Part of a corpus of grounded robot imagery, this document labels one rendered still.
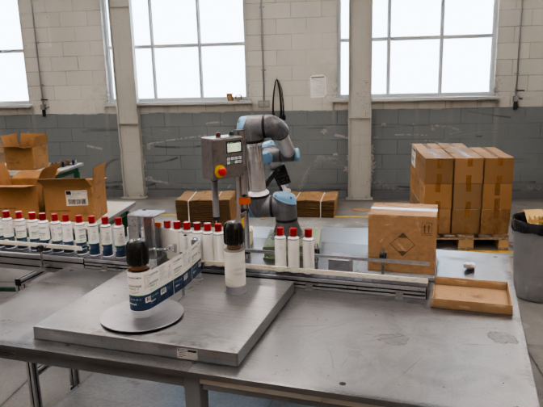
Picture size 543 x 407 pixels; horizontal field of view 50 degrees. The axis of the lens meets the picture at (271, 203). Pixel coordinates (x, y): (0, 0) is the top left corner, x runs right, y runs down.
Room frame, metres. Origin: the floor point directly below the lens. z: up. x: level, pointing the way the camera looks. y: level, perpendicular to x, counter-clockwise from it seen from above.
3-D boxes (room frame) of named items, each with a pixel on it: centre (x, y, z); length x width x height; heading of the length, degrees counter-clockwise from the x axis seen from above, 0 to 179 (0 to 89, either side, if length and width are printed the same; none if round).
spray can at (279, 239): (2.50, -0.03, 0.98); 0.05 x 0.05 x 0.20
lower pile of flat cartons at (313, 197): (7.12, -0.49, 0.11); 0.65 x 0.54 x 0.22; 79
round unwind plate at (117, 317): (2.05, 0.49, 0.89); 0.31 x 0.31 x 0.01
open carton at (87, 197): (4.04, 1.37, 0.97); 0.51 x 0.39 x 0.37; 177
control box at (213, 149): (2.68, 0.22, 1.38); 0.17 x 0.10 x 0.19; 127
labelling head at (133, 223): (2.61, 0.57, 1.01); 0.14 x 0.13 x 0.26; 72
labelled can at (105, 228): (2.79, 0.82, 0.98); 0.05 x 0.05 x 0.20
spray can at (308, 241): (2.47, -0.16, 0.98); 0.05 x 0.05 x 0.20
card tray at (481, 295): (2.25, -0.81, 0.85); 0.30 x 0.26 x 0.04; 72
